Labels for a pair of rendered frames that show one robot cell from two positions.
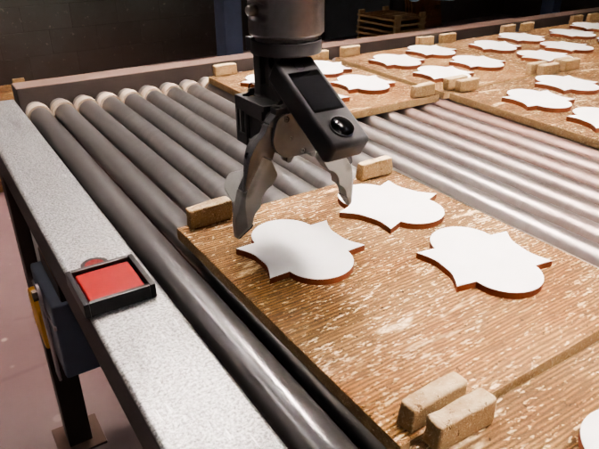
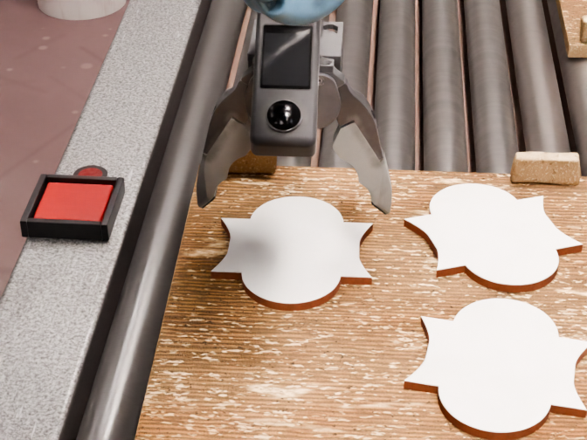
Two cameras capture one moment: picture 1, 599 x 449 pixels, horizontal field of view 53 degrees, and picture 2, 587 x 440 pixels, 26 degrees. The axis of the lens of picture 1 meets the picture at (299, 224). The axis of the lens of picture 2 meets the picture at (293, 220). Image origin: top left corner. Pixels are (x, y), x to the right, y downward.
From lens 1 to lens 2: 0.58 m
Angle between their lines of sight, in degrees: 32
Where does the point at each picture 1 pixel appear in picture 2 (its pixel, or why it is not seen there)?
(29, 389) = not seen: hidden behind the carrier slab
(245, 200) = (203, 164)
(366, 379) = (173, 426)
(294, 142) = not seen: hidden behind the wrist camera
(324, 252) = (309, 265)
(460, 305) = (385, 404)
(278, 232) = (292, 217)
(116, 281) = (78, 205)
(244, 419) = (47, 406)
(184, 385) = (33, 347)
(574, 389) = not seen: outside the picture
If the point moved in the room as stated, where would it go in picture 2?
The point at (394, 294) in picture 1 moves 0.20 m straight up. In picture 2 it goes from (328, 354) to (333, 119)
